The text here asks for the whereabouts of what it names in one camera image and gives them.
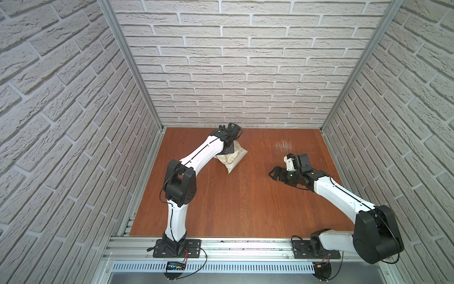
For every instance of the cream cloth soil bag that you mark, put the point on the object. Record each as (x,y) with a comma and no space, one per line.
(232,160)

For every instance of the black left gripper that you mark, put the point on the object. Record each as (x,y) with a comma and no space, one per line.
(229,145)

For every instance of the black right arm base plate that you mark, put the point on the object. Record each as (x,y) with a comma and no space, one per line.
(311,249)

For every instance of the aluminium base rail left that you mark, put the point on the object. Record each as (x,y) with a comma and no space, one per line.
(145,169)

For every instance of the small electronics board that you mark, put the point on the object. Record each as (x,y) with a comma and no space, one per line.
(174,270)
(322,271)

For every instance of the aluminium corner post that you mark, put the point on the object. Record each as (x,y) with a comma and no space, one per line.
(121,40)
(384,24)

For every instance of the white perforated vent strip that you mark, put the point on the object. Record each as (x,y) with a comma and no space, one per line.
(218,267)

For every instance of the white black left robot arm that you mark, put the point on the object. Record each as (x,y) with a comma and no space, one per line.
(180,182)

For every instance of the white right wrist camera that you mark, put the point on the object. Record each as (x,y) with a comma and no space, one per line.
(298,163)

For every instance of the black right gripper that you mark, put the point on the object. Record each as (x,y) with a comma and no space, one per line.
(277,172)

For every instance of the right small electronics board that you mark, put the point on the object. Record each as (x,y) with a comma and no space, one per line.
(322,271)

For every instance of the aluminium front rail frame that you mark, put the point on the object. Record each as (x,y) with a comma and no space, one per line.
(212,249)

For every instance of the left small electronics board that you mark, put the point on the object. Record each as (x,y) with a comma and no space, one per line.
(174,270)

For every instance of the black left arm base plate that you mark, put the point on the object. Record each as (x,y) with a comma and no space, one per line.
(167,248)

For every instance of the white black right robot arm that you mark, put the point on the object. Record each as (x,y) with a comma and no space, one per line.
(376,235)

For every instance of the aluminium corner post left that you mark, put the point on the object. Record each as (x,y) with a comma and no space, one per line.
(121,40)

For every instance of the aluminium corner post right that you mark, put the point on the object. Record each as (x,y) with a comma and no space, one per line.
(384,24)

